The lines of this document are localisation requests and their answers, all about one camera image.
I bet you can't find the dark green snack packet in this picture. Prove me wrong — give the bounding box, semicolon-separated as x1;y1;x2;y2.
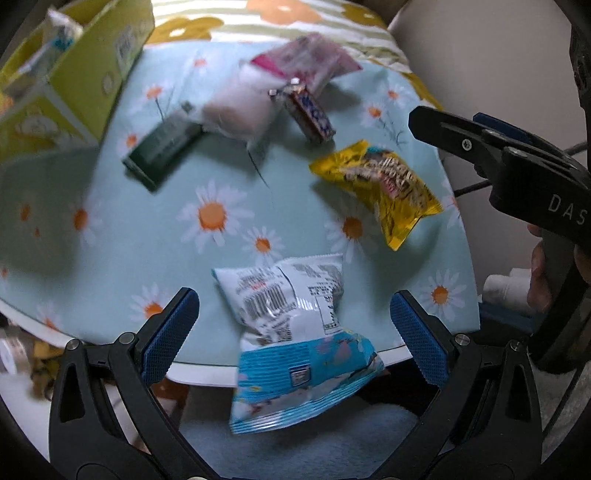
122;100;205;192

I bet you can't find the pink snack packet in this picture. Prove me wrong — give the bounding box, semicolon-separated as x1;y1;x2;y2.
250;32;363;95

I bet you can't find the white blue print packet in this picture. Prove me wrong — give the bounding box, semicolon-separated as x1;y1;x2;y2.
14;9;86;79

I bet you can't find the person's right hand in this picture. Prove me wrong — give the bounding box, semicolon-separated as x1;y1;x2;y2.
526;224;555;313

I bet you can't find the yellow snack packet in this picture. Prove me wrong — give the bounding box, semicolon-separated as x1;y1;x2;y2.
308;140;445;252

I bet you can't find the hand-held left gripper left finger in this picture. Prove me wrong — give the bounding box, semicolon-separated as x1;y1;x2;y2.
48;287;218;480

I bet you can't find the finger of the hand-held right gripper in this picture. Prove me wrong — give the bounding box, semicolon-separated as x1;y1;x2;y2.
473;112;578;168
409;106;509;180

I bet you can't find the white pink soft packet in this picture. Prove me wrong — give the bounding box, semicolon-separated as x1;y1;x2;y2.
201;62;282;141

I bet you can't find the floral striped quilt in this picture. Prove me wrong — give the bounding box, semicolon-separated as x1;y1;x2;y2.
145;0;444;112

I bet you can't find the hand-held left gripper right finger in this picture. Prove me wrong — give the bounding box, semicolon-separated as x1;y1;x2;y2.
383;290;543;480

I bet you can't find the black cable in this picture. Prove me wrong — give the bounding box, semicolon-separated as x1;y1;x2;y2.
452;178;492;197

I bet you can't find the yellow cardboard box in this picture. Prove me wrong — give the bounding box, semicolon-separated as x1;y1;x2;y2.
0;0;156;162

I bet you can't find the dark foil snack bar packet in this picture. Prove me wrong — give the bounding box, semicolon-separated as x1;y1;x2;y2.
269;78;336;144

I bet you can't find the blue white snack packet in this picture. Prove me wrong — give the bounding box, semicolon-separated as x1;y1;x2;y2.
211;253;385;435

